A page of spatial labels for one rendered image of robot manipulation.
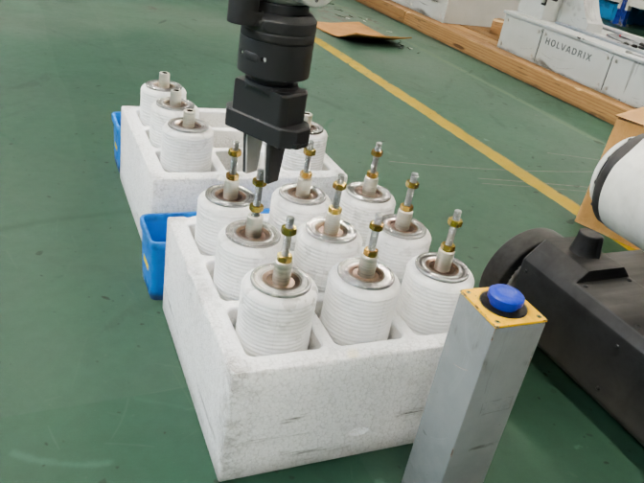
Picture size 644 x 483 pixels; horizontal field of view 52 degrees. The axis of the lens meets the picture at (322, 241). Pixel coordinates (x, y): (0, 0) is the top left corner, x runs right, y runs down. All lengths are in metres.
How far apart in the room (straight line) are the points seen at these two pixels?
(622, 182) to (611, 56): 2.27
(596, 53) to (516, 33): 0.54
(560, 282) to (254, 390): 0.57
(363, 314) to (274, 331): 0.12
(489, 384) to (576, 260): 0.45
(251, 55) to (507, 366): 0.45
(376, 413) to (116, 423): 0.35
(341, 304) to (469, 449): 0.23
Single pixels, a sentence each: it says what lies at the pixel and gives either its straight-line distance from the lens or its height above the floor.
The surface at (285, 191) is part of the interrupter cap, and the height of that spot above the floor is 0.25.
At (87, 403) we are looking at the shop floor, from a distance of 1.01.
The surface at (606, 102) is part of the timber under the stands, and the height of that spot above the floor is 0.07.
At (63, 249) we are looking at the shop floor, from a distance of 1.36.
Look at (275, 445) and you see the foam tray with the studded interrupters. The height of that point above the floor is 0.05.
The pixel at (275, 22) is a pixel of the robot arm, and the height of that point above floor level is 0.54.
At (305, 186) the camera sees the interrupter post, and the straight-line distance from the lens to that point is 1.04.
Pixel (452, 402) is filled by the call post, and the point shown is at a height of 0.19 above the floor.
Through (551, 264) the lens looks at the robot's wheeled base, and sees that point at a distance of 1.18.
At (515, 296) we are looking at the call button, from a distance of 0.75.
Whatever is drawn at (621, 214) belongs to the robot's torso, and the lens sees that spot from 0.93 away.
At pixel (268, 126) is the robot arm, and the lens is 0.81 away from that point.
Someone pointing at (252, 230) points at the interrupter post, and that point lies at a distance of 0.90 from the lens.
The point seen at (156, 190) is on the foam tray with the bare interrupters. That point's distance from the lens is 1.23.
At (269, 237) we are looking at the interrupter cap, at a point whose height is 0.25.
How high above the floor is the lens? 0.69
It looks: 28 degrees down
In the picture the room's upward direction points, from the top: 10 degrees clockwise
